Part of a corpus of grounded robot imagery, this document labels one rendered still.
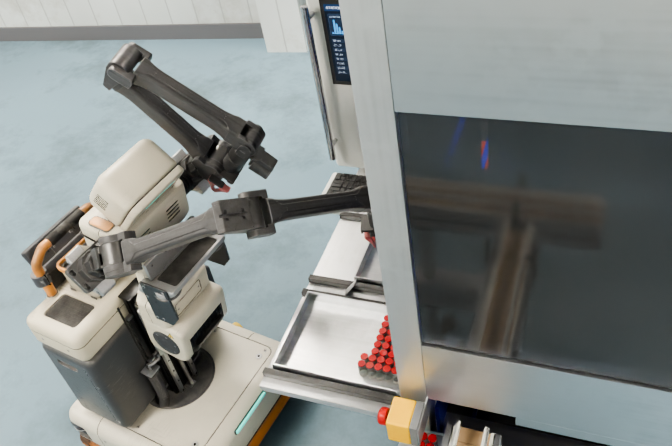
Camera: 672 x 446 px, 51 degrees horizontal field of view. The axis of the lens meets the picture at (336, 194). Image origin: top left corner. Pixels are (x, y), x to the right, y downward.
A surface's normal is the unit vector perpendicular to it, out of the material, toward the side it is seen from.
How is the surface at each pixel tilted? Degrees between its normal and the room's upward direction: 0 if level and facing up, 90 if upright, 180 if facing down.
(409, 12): 90
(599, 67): 90
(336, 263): 0
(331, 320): 0
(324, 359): 0
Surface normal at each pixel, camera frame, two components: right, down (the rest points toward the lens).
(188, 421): -0.14, -0.76
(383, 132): -0.33, 0.65
